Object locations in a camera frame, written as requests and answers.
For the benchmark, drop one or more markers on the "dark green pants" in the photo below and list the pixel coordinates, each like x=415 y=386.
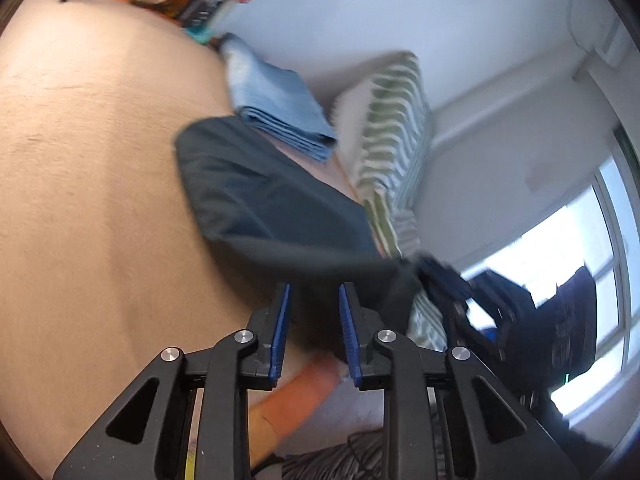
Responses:
x=274 y=222

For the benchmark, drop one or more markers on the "teal cloth piece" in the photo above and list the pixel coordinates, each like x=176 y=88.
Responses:
x=203 y=36

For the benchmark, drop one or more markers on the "folded blue jeans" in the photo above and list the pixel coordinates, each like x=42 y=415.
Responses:
x=276 y=101

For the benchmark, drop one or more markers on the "beige blanket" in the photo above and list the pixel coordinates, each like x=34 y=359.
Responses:
x=102 y=264

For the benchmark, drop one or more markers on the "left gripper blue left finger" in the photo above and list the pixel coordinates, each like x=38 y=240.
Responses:
x=263 y=367

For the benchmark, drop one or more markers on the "window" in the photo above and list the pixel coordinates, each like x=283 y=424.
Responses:
x=581 y=265

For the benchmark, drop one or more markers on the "green patterned white pillow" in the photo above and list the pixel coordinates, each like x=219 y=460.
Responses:
x=385 y=129

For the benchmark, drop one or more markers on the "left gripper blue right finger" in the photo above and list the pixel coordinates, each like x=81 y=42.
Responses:
x=368 y=368

